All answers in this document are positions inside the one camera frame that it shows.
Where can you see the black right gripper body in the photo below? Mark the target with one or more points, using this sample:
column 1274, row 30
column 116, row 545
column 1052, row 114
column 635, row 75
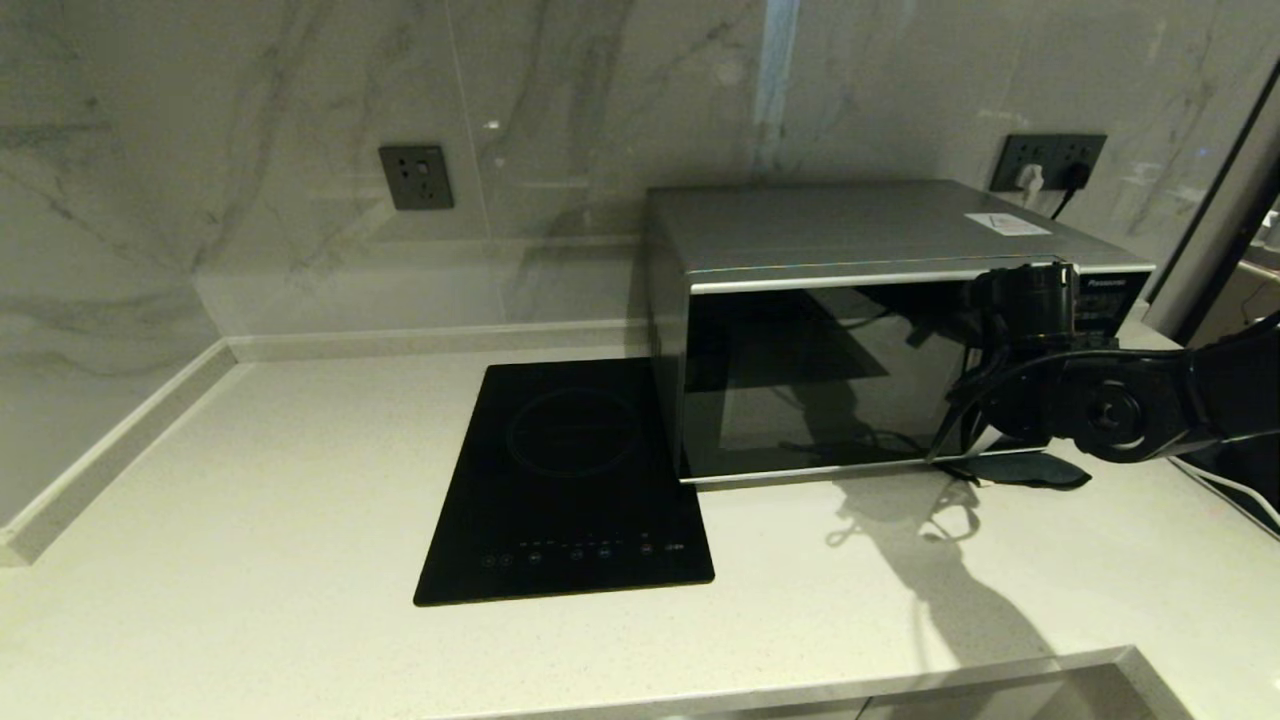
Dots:
column 1020, row 405

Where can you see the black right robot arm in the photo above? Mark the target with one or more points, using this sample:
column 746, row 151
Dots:
column 1150, row 410

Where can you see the silver microwave oven body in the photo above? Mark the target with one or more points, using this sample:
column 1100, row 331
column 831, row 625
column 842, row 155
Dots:
column 830, row 222

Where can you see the dark cloth pad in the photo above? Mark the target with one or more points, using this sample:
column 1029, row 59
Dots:
column 1040, row 472

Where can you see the white sticker label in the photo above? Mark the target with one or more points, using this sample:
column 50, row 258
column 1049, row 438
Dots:
column 1008, row 223

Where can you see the white power plug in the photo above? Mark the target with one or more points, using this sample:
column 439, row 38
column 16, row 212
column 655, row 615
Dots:
column 1030, row 182

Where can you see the black power plug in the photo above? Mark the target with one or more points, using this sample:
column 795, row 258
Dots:
column 1074, row 176

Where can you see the black appliance base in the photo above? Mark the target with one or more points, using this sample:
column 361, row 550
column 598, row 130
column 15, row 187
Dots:
column 1250, row 470

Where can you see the black induction cooktop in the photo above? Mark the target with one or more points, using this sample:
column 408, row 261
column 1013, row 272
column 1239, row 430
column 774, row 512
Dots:
column 560, row 490

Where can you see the grey double wall socket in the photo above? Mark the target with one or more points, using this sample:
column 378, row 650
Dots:
column 1020, row 150

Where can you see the grey single wall socket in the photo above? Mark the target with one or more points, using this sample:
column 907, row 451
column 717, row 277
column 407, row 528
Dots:
column 416, row 178

